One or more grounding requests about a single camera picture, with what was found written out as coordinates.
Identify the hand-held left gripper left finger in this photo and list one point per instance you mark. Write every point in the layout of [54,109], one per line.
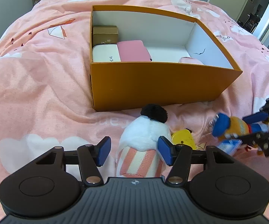
[104,150]

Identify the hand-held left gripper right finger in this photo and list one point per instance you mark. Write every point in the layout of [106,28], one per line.
[166,150]

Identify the pink case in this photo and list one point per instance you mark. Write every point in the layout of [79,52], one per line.
[132,51]

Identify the clear blue plastic case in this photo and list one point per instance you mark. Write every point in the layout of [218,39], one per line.
[230,145]

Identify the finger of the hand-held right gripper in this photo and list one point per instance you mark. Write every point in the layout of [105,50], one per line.
[257,117]
[253,137]

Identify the gold small box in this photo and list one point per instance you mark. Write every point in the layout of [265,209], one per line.
[105,35]

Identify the yellow plush toy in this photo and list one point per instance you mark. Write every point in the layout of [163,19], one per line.
[183,138]

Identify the dark chair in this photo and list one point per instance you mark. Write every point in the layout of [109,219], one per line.
[251,19]

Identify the orange cardboard box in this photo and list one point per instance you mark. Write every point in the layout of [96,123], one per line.
[148,84]

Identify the blue orange plush doll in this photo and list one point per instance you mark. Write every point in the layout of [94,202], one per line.
[237,124]

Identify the pale pink soft item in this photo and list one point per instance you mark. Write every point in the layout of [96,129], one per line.
[190,60]

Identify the white glasses case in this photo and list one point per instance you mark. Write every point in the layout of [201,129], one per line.
[105,53]

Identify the pink printed blanket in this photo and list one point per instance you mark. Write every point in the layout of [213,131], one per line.
[43,79]

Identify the white pink striped plush toy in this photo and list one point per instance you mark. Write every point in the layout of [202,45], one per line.
[141,133]

